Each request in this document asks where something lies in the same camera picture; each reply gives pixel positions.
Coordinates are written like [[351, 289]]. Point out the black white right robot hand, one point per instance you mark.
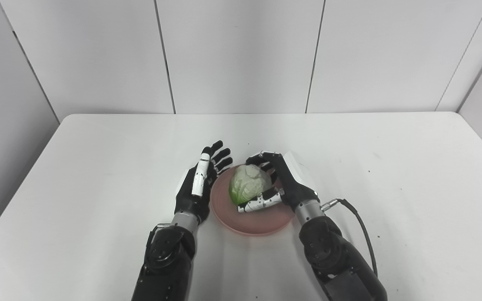
[[293, 184]]

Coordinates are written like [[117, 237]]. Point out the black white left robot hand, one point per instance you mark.
[[188, 200]]

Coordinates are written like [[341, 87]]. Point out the green white cabbage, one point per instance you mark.
[[249, 182]]

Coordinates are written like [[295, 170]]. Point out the pink round plate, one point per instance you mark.
[[262, 221]]

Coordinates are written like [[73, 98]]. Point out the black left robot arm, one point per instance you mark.
[[165, 263]]

